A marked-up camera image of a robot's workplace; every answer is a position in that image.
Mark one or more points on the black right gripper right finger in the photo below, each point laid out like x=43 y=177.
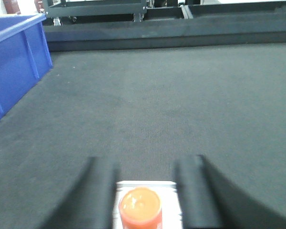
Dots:
x=209 y=200

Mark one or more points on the black metal frame cart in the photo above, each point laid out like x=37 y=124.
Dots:
x=65 y=8

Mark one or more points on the orange cylindrical capacitor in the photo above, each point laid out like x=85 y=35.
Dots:
x=141 y=208

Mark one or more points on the blue plastic bin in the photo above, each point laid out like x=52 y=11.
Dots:
x=24 y=57

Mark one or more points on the dark conveyor belt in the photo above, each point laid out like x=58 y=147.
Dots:
x=146 y=94

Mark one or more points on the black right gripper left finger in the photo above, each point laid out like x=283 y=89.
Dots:
x=90 y=203

